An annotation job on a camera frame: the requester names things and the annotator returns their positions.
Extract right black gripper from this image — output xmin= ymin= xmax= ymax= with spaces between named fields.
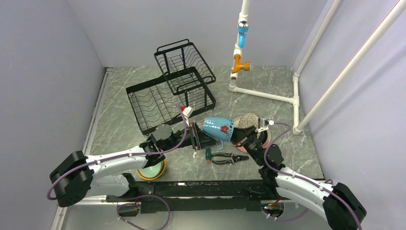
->
xmin=221 ymin=125 xmax=265 ymax=167

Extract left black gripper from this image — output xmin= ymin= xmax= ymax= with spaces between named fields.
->
xmin=161 ymin=121 xmax=221 ymax=151

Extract blue floral ceramic mug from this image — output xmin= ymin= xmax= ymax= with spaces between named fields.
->
xmin=203 ymin=117 xmax=235 ymax=150

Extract mint green ceramic bowl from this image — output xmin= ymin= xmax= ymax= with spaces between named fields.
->
xmin=138 ymin=159 xmax=165 ymax=178

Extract yellow ribbed ceramic bowl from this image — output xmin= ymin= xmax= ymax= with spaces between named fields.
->
xmin=136 ymin=159 xmax=167 ymax=181

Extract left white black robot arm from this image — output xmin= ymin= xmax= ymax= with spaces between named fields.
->
xmin=47 ymin=123 xmax=220 ymax=207

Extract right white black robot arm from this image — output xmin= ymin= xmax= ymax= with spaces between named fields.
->
xmin=227 ymin=126 xmax=367 ymax=230

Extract pink rimmed ceramic plate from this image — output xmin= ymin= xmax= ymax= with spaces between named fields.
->
xmin=235 ymin=116 xmax=271 ymax=148

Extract speckled grey ceramic plate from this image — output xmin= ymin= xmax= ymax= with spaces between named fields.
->
xmin=236 ymin=112 xmax=259 ymax=128

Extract black grey pliers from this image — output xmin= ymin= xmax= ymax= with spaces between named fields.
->
xmin=211 ymin=152 xmax=249 ymax=165

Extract orange pipe valve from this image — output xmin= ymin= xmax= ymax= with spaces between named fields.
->
xmin=231 ymin=54 xmax=251 ymax=74

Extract blue cylinder on pipe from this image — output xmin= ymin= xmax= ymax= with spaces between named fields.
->
xmin=237 ymin=20 xmax=249 ymax=48

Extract white tall pole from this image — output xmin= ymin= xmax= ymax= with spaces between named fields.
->
xmin=292 ymin=0 xmax=406 ymax=135

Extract green handled screwdriver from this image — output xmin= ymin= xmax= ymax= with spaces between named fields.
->
xmin=205 ymin=148 xmax=212 ymax=161

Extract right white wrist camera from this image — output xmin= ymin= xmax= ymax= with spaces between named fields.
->
xmin=258 ymin=118 xmax=274 ymax=132

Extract black wire dish rack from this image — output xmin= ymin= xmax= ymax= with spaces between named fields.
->
xmin=126 ymin=39 xmax=216 ymax=136

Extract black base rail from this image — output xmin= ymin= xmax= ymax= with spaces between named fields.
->
xmin=106 ymin=180 xmax=279 ymax=214

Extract white PVC pipe frame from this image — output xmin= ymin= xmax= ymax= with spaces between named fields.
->
xmin=228 ymin=0 xmax=341 ymax=136

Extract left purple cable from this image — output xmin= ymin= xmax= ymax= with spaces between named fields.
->
xmin=46 ymin=104 xmax=191 ymax=230

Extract aluminium side rail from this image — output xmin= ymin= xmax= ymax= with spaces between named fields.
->
xmin=51 ymin=67 xmax=113 ymax=230

